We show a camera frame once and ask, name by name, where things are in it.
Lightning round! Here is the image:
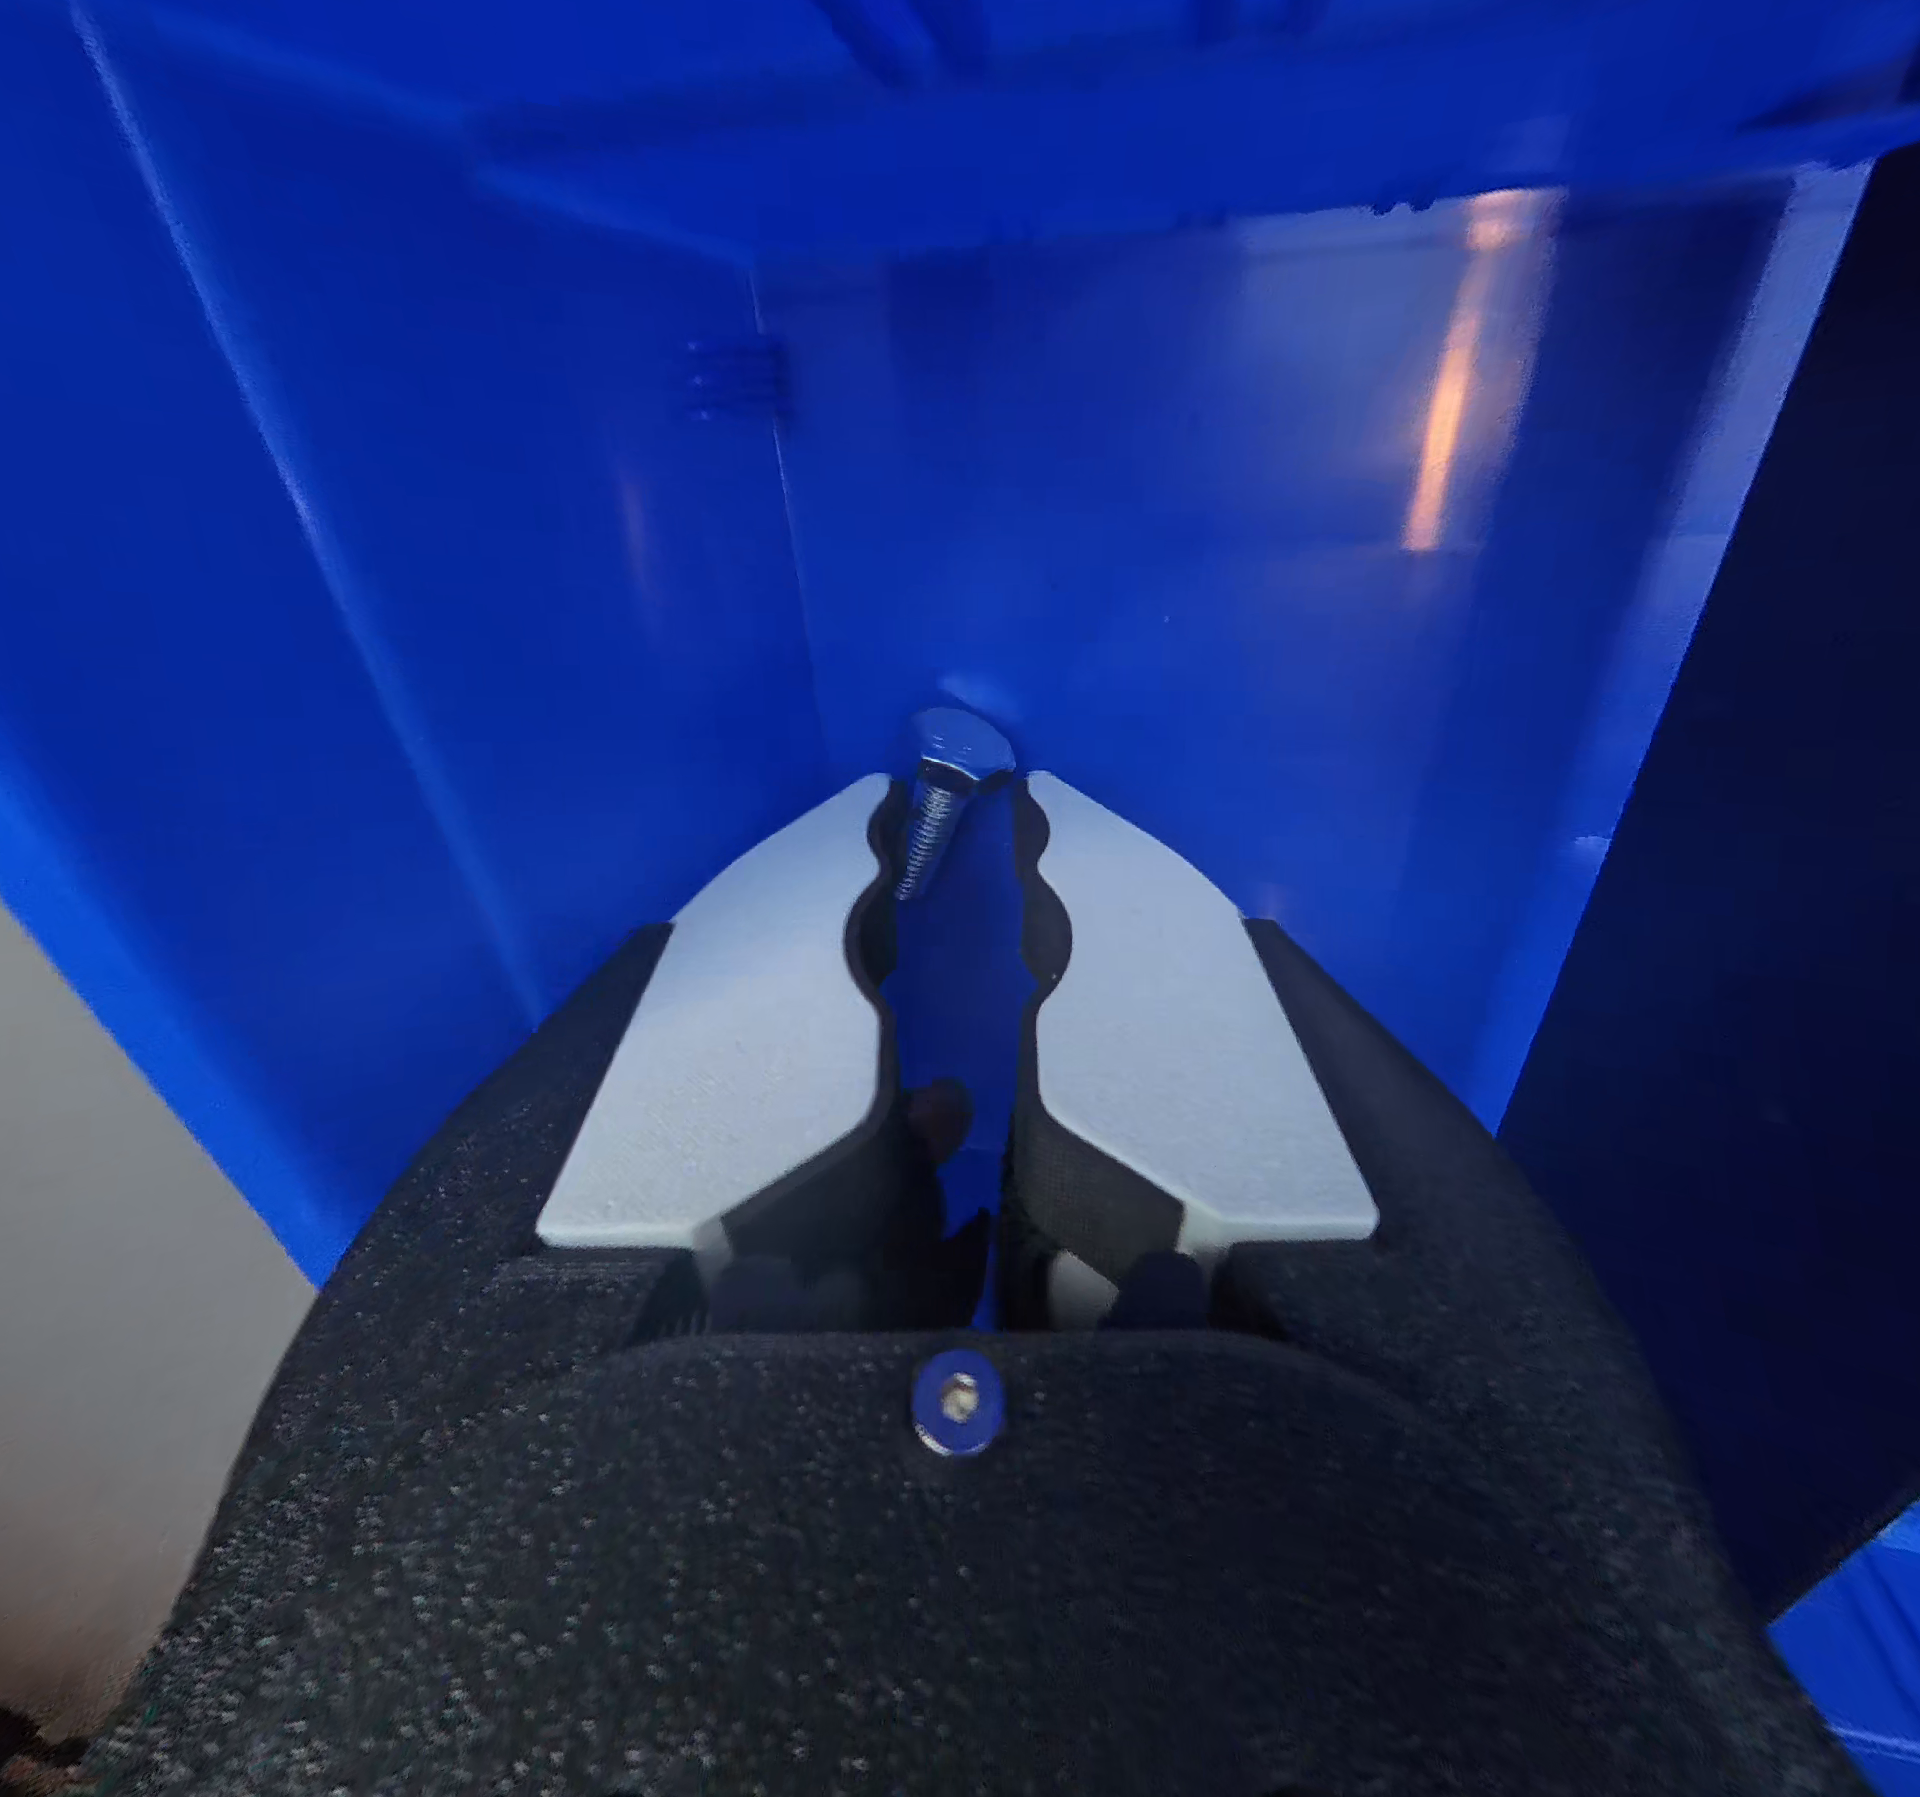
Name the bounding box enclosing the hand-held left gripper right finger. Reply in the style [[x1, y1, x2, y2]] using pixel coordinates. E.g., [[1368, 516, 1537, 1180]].
[[1008, 773, 1382, 1250]]

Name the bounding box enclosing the blue plastic bin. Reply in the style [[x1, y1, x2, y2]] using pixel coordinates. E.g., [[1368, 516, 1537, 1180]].
[[0, 0, 1920, 1797]]

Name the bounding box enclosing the person's left hand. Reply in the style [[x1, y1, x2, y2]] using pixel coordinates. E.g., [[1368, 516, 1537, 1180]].
[[899, 1076, 976, 1184]]

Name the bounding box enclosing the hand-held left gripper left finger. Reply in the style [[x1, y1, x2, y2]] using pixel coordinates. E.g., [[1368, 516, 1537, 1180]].
[[533, 773, 902, 1250]]

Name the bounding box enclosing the silver hex bolt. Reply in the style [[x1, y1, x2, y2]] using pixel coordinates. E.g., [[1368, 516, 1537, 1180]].
[[892, 705, 1018, 906]]

